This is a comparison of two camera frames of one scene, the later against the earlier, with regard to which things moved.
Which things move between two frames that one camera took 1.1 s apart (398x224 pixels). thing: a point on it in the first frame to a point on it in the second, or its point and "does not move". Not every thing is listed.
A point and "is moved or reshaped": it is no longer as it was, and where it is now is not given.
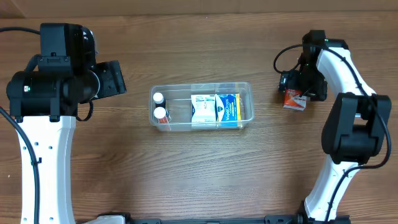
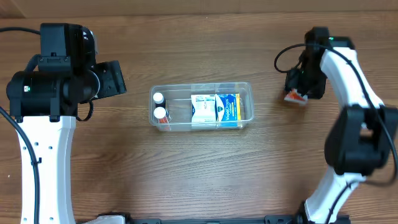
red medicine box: (293, 101) is moved or reshaped
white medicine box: (203, 111) does not move
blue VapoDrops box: (227, 110) does not move
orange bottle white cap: (160, 112) does not move
